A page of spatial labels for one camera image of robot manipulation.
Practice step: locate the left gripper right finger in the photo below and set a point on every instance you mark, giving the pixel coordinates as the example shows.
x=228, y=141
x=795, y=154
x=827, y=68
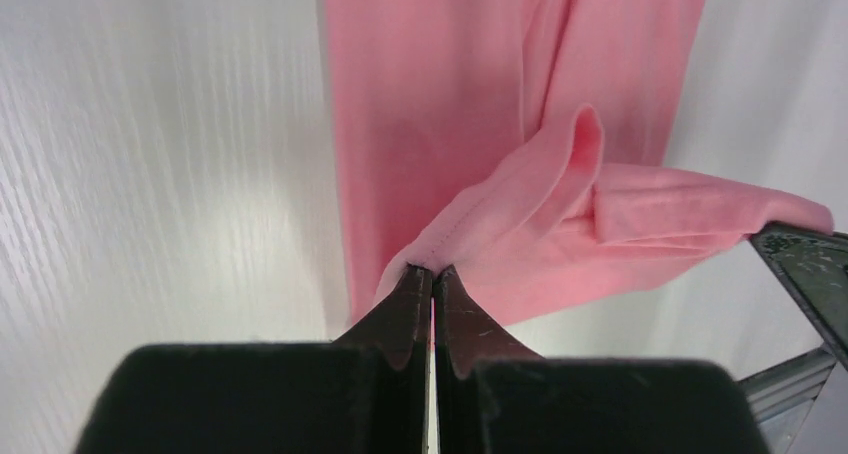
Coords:
x=496, y=395

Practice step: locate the aluminium frame rail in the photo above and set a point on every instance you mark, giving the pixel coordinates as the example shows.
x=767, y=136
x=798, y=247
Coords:
x=782, y=396

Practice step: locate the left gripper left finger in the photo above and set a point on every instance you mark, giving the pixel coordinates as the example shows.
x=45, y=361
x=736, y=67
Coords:
x=365, y=392

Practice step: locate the pink t shirt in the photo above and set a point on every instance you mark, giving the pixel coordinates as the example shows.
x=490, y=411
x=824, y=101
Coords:
x=522, y=143

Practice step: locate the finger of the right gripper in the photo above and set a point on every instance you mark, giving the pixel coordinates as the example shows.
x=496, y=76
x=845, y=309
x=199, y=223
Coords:
x=812, y=268

